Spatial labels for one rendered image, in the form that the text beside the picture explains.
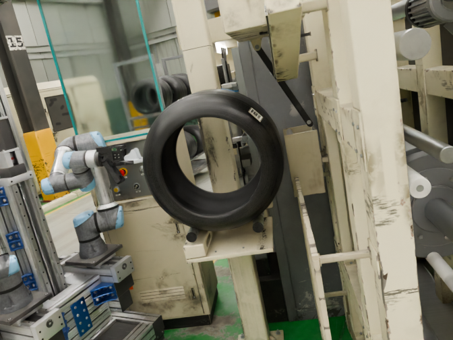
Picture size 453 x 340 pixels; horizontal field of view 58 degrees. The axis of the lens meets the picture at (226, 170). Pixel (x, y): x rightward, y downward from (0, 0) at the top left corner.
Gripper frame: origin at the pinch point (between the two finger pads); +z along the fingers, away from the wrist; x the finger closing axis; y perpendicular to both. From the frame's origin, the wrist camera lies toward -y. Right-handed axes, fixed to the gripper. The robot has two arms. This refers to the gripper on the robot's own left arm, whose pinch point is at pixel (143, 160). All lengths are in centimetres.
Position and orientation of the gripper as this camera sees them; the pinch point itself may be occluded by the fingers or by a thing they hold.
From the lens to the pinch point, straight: 177.8
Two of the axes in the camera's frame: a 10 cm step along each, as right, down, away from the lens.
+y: -0.8, -9.7, -2.3
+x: 1.1, -2.4, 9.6
